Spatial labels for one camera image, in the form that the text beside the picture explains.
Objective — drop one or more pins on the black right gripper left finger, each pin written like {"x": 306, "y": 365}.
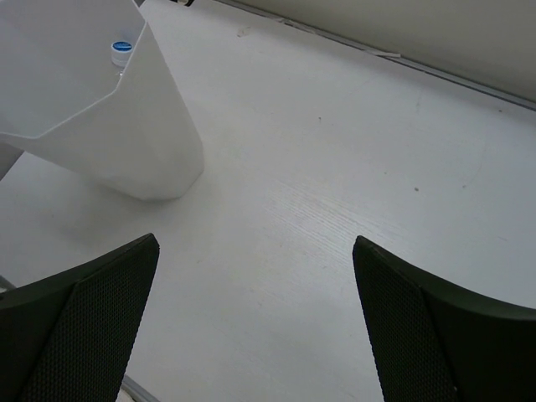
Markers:
{"x": 69, "y": 337}

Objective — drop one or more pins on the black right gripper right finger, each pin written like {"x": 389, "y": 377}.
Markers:
{"x": 433, "y": 340}

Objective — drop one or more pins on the clear white cap plastic bottle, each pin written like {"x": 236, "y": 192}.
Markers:
{"x": 120, "y": 53}

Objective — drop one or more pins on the white octagonal plastic bin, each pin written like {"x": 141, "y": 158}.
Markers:
{"x": 63, "y": 100}

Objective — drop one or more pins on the aluminium table edge rail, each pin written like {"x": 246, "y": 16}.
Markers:
{"x": 135, "y": 391}

